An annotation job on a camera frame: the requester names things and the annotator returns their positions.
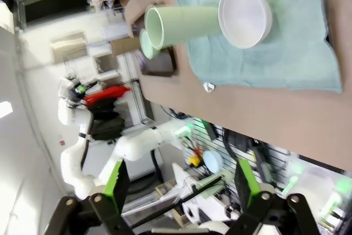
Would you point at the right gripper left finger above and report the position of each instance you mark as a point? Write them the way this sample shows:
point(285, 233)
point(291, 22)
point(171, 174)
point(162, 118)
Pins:
point(121, 188)

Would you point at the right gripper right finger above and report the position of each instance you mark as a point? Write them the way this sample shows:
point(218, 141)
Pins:
point(243, 185)

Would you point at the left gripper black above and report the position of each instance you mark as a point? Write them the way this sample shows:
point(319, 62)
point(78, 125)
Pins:
point(68, 92)

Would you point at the tall brown cup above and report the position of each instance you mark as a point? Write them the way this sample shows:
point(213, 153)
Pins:
point(125, 45)

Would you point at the small light green bowl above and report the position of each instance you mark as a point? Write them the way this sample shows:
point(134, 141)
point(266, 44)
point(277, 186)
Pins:
point(147, 46)

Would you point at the teal cloth mat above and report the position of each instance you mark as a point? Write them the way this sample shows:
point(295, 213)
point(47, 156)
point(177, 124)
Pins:
point(261, 67)

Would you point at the tall light green cup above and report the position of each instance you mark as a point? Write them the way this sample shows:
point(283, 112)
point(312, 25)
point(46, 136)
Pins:
point(187, 23)

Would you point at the white bowl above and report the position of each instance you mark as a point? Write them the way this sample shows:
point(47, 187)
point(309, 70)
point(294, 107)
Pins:
point(242, 17)

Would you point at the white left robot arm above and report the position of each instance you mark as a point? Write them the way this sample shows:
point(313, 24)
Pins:
point(137, 144)

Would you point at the red bag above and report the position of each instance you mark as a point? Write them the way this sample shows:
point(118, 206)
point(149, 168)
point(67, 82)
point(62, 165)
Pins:
point(107, 93)

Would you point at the light blue bowl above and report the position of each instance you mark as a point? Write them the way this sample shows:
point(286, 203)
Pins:
point(213, 161)

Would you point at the dark green bag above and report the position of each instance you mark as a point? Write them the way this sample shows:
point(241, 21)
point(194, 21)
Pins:
point(107, 127)

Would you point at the yellow small object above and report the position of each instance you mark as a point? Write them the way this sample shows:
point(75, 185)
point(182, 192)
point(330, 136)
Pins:
point(194, 161)

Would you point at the white tag of teal cloth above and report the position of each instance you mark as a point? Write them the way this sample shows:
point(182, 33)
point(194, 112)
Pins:
point(209, 87)

